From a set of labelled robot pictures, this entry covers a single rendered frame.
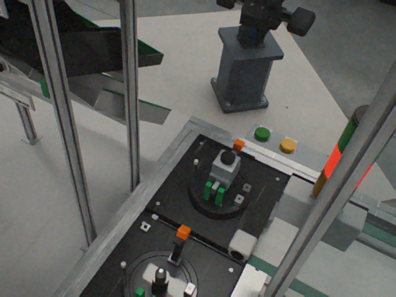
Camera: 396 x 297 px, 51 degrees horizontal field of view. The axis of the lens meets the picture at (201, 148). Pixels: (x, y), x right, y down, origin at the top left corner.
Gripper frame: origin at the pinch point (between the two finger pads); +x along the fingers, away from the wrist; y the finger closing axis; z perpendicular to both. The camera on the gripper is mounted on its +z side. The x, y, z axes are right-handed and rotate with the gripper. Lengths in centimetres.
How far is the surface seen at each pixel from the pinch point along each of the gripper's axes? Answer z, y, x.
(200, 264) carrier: 37.4, 9.3, 28.4
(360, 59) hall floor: -197, 24, 125
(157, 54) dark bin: 14.2, -15.4, 3.7
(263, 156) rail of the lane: 4.5, 9.5, 29.6
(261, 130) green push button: -2.0, 5.9, 28.2
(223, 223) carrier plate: 26.8, 9.1, 28.4
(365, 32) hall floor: -233, 19, 126
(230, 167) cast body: 21.6, 6.5, 16.9
